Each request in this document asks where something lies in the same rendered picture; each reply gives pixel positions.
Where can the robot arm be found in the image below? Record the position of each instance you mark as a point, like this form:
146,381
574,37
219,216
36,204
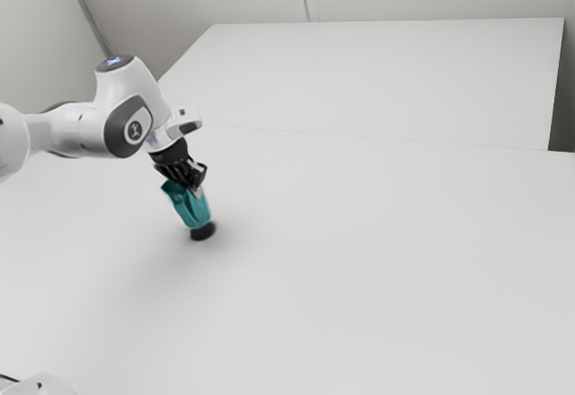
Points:
67,131

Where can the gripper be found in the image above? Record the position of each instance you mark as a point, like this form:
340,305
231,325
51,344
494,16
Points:
176,162

